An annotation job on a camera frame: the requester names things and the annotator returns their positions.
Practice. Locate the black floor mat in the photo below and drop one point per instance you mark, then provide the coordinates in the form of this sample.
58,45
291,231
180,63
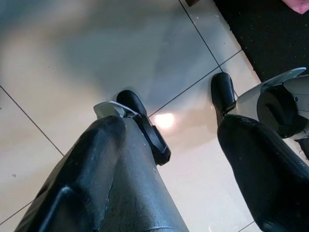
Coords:
265,36

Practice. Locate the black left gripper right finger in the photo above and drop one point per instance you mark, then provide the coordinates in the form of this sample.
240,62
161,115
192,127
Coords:
265,181

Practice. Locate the silver robot leg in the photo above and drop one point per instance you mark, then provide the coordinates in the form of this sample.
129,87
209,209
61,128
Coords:
275,104
130,99

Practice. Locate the pink plastic bag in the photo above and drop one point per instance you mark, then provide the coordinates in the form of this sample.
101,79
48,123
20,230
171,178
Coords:
301,4

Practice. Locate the silver robot left leg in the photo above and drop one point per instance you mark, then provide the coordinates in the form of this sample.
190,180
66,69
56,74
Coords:
130,99

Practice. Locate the silver robot right leg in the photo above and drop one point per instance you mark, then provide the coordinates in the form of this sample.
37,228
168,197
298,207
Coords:
275,104

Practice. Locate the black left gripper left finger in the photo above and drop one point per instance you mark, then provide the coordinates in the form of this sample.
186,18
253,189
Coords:
108,181

